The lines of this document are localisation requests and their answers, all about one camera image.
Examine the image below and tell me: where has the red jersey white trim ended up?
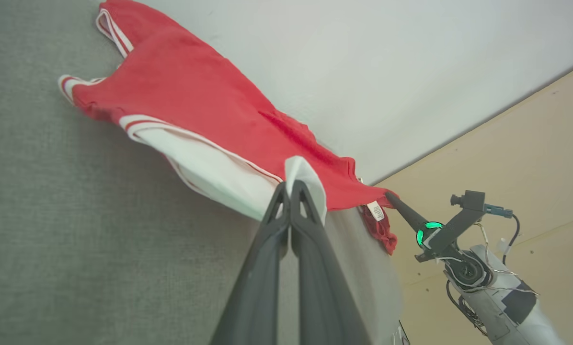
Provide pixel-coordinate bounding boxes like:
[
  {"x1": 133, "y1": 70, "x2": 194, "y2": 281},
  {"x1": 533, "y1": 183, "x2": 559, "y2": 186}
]
[{"x1": 57, "y1": 0, "x2": 400, "y2": 255}]

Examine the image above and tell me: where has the teal cable connector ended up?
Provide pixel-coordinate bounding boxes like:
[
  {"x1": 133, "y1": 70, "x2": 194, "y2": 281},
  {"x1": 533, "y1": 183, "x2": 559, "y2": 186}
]
[{"x1": 484, "y1": 204, "x2": 514, "y2": 219}]

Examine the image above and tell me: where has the thin black cable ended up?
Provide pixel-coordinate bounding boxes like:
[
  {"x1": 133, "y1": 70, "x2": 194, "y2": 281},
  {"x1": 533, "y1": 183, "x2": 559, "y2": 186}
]
[{"x1": 502, "y1": 213, "x2": 522, "y2": 265}]

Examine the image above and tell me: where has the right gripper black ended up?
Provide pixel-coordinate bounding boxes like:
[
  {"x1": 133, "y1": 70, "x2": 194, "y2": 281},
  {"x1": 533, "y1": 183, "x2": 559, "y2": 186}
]
[{"x1": 385, "y1": 191, "x2": 460, "y2": 263}]

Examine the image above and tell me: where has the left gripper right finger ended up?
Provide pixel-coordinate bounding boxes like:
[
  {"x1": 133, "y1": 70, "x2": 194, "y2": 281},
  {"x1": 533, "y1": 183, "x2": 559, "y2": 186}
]
[{"x1": 290, "y1": 179, "x2": 374, "y2": 345}]

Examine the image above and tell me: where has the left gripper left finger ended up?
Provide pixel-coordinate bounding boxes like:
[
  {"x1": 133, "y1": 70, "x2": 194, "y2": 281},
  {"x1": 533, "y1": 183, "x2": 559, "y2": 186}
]
[{"x1": 210, "y1": 182, "x2": 292, "y2": 345}]

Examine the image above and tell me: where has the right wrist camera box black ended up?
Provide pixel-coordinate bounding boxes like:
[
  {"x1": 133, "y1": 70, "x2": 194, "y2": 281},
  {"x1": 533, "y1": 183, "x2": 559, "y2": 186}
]
[{"x1": 430, "y1": 190, "x2": 487, "y2": 254}]

